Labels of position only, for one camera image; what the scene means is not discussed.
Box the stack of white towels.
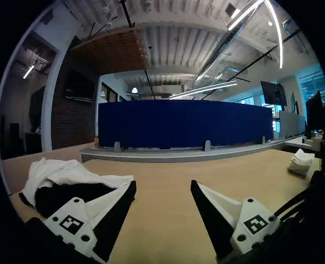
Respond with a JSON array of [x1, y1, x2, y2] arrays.
[[288, 148, 316, 176]]

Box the black cable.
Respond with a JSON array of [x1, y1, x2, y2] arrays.
[[273, 187, 313, 221]]

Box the blue desk screen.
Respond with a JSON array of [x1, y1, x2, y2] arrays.
[[81, 99, 287, 163]]

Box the hanging black monitor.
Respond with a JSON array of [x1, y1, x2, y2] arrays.
[[260, 81, 288, 106]]

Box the black towel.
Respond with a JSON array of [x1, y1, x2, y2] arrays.
[[18, 182, 118, 218]]

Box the heap of white towels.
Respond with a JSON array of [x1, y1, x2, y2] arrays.
[[22, 157, 135, 209]]

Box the grey desk screen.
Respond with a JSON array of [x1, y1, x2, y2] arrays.
[[278, 110, 307, 139]]

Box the black desk monitor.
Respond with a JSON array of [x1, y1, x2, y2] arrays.
[[305, 91, 324, 139]]

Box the wall-mounted monitor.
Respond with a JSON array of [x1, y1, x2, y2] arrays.
[[64, 69, 95, 103]]

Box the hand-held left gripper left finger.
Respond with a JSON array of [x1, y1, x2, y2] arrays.
[[43, 180, 137, 263]]

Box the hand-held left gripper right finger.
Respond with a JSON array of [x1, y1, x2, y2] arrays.
[[190, 180, 281, 262]]

